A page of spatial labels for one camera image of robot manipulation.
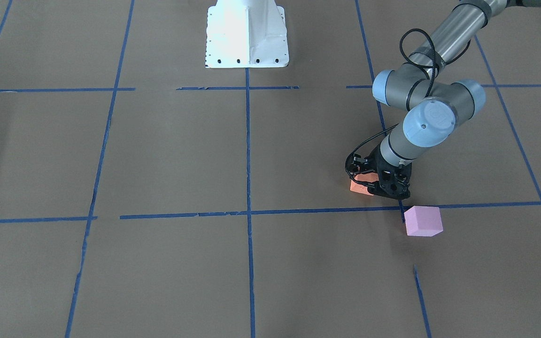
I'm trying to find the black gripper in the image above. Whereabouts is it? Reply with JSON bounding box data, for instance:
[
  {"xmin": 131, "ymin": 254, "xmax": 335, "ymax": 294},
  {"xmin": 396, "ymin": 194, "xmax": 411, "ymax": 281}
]
[{"xmin": 367, "ymin": 156, "xmax": 412, "ymax": 200}]

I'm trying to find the orange foam block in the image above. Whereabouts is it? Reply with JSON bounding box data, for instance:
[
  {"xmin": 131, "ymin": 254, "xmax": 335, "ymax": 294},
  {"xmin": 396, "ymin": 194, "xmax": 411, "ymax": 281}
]
[{"xmin": 350, "ymin": 180, "xmax": 374, "ymax": 195}]

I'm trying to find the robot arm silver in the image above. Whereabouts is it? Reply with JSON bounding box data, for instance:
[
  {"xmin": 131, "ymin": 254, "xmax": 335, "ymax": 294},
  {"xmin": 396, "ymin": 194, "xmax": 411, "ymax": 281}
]
[{"xmin": 358, "ymin": 0, "xmax": 510, "ymax": 200}]

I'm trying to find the pink foam block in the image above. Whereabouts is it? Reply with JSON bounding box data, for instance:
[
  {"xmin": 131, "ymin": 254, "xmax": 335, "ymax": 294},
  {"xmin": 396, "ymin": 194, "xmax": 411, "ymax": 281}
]
[{"xmin": 404, "ymin": 206, "xmax": 444, "ymax": 237}]

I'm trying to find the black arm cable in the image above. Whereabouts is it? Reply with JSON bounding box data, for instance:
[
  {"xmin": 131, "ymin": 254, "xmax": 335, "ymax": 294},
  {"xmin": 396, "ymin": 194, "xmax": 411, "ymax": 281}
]
[{"xmin": 346, "ymin": 29, "xmax": 471, "ymax": 184}]

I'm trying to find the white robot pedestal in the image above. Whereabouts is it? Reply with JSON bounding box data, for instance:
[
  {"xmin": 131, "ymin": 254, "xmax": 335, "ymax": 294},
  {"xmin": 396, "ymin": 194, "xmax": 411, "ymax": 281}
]
[{"xmin": 205, "ymin": 0, "xmax": 290, "ymax": 69}]

